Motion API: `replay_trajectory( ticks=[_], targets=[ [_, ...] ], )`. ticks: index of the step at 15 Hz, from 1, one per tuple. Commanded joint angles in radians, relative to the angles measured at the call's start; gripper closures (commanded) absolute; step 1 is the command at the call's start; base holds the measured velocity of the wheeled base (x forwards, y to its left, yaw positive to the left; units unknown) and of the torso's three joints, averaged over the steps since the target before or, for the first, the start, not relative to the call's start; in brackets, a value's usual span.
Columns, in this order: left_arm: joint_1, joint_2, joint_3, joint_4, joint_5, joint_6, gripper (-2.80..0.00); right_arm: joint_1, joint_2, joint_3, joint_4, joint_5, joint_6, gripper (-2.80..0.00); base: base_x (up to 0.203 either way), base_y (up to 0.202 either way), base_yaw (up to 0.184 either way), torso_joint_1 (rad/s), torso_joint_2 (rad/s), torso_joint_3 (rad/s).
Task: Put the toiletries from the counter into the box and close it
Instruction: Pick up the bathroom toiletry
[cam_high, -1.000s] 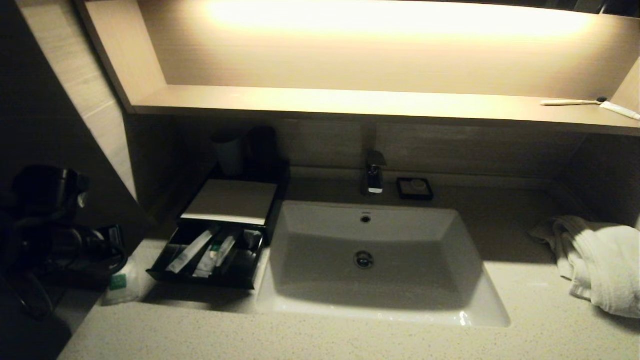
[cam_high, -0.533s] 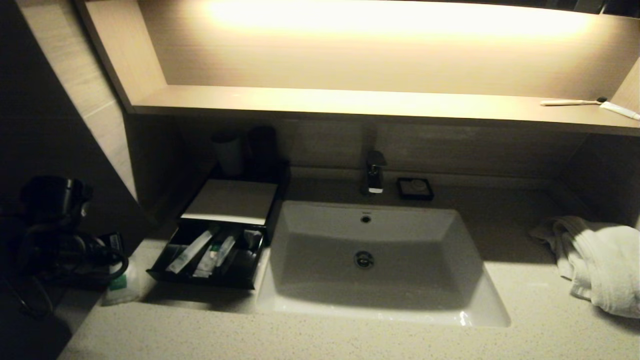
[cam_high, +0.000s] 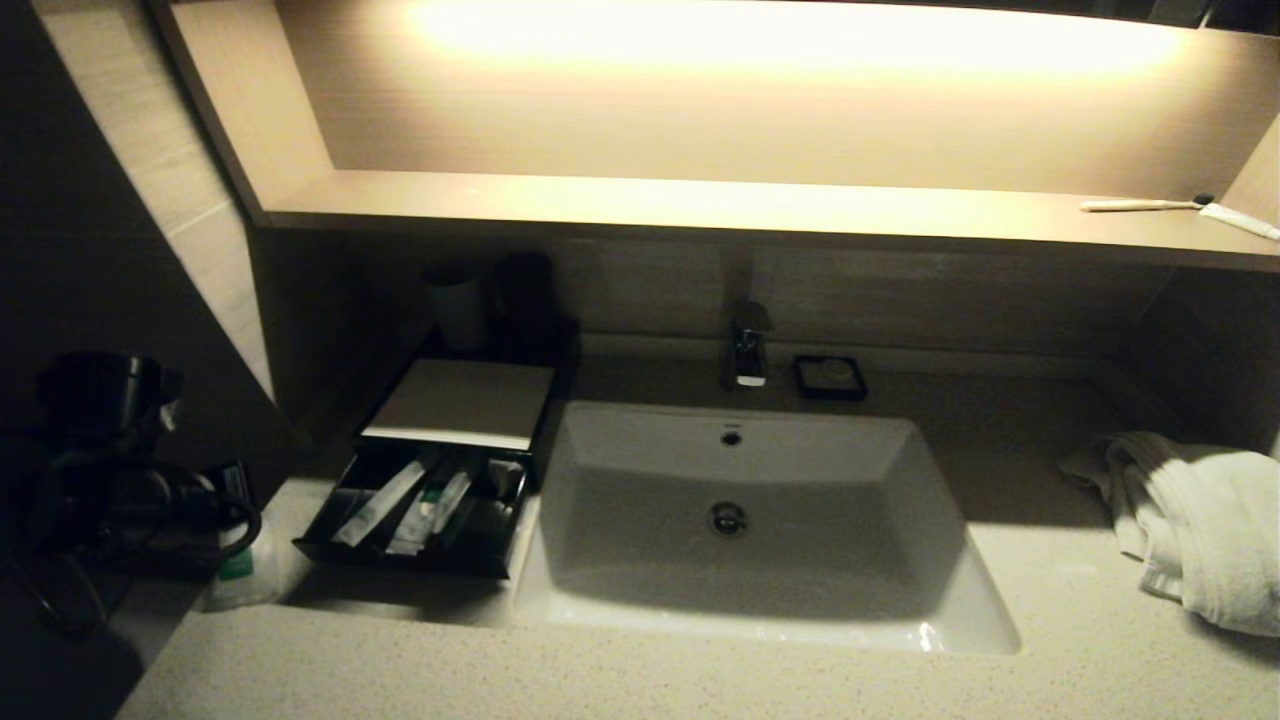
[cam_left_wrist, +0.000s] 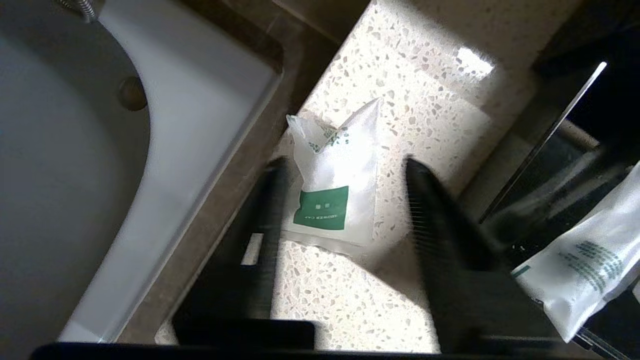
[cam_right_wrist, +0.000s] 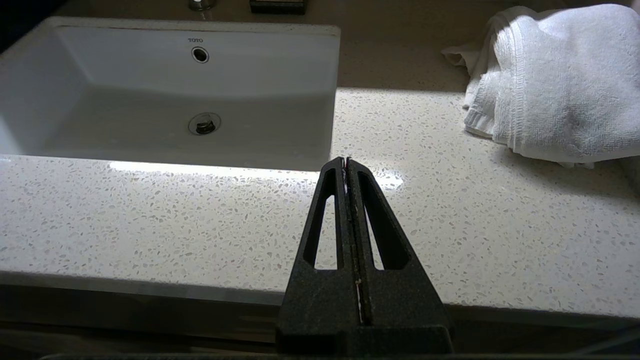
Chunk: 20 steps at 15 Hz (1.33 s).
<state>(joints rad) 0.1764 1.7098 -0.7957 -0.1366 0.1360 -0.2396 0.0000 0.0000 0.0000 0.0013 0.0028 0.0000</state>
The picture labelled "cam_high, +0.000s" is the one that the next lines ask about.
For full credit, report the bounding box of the square sachet with green label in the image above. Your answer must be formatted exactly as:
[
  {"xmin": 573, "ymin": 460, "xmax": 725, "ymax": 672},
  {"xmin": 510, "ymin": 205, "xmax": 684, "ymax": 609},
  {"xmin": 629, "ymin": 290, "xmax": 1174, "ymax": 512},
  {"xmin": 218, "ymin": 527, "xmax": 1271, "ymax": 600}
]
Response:
[{"xmin": 203, "ymin": 520, "xmax": 289, "ymax": 612}]

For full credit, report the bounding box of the long plain white packet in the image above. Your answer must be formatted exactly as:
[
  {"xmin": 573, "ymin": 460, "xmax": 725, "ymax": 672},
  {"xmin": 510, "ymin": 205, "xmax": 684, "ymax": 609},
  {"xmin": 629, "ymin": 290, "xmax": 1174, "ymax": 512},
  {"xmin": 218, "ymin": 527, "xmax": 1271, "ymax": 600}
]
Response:
[{"xmin": 333, "ymin": 456, "xmax": 433, "ymax": 549}]

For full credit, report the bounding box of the packaged toothbrush with green label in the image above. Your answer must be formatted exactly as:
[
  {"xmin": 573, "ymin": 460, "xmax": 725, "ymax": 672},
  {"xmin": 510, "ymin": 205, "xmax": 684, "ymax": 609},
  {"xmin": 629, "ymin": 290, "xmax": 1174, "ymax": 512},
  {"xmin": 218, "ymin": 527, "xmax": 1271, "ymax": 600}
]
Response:
[{"xmin": 432, "ymin": 465, "xmax": 477, "ymax": 536}]

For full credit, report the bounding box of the puffy white pouch packet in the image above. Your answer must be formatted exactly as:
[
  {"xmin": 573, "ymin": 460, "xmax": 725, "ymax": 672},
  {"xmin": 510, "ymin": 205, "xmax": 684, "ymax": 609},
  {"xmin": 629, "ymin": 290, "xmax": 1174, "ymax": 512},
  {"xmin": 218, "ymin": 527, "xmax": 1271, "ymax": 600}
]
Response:
[{"xmin": 484, "ymin": 458, "xmax": 529, "ymax": 516}]

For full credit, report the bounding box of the dark brown cup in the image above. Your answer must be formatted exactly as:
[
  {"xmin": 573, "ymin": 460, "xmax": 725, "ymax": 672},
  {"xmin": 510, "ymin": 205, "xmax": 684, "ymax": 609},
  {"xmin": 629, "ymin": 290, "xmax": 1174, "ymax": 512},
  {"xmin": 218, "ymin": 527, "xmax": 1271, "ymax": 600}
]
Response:
[{"xmin": 492, "ymin": 250, "xmax": 557, "ymax": 363}]

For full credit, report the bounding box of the small white tube green cap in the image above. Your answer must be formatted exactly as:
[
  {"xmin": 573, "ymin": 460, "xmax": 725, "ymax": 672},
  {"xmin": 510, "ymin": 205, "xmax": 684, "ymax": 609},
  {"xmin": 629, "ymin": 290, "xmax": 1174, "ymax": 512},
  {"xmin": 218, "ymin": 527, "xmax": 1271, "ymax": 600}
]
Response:
[{"xmin": 384, "ymin": 489, "xmax": 447, "ymax": 558}]

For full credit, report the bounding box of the pale grey cup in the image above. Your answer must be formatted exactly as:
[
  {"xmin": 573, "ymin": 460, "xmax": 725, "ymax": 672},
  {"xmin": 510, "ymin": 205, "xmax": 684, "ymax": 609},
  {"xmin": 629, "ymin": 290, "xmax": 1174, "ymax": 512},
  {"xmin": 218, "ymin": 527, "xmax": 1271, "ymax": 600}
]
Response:
[{"xmin": 424, "ymin": 262, "xmax": 489, "ymax": 351}]

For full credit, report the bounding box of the white ceramic sink basin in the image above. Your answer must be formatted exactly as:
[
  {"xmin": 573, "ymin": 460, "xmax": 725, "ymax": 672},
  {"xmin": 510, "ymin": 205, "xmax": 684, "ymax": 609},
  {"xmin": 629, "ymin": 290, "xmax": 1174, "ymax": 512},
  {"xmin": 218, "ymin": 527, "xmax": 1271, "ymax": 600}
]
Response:
[{"xmin": 513, "ymin": 400, "xmax": 1023, "ymax": 657}]

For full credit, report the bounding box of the chrome faucet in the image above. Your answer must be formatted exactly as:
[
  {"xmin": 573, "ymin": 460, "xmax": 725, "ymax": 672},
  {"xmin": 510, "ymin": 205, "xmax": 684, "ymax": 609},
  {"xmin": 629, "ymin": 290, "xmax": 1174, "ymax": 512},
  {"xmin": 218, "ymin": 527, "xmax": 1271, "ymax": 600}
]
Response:
[{"xmin": 722, "ymin": 245, "xmax": 776, "ymax": 390}]

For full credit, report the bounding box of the black soap dish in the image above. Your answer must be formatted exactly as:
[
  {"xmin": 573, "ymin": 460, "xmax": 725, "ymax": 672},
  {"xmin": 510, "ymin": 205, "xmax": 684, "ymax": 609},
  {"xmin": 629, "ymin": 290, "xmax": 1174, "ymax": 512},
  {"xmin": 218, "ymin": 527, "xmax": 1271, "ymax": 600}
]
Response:
[{"xmin": 793, "ymin": 353, "xmax": 869, "ymax": 403}]

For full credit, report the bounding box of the warm LED light strip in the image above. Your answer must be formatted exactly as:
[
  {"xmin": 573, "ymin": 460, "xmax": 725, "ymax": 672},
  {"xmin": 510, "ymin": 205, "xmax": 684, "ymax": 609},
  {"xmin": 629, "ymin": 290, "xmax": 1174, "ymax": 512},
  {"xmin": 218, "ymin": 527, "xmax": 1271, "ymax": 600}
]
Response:
[{"xmin": 410, "ymin": 0, "xmax": 1191, "ymax": 83}]

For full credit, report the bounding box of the white toothbrush black head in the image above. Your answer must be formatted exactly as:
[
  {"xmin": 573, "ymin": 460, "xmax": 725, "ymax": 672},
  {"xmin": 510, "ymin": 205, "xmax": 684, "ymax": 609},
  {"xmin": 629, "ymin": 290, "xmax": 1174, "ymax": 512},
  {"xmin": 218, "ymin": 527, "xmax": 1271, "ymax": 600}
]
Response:
[{"xmin": 1080, "ymin": 192, "xmax": 1216, "ymax": 214}]

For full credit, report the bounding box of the white terry towel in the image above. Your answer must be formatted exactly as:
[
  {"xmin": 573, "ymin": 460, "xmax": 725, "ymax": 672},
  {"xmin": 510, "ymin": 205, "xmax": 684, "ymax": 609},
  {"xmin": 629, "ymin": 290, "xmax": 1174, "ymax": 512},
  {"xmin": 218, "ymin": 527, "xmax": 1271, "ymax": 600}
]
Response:
[{"xmin": 1058, "ymin": 430, "xmax": 1280, "ymax": 639}]

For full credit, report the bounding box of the white toothpaste tube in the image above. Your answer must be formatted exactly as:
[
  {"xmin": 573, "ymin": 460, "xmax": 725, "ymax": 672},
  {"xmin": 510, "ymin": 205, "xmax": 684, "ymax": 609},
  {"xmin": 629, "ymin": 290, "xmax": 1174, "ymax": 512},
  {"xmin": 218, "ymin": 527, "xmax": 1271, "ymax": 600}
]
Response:
[{"xmin": 1198, "ymin": 202, "xmax": 1280, "ymax": 242}]

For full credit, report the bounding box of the wooden wall shelf niche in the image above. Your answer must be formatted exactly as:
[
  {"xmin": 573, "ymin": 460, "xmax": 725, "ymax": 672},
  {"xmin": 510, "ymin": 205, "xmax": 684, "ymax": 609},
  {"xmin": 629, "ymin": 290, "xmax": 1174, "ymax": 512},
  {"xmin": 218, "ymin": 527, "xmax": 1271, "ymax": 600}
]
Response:
[{"xmin": 150, "ymin": 0, "xmax": 1280, "ymax": 273}]

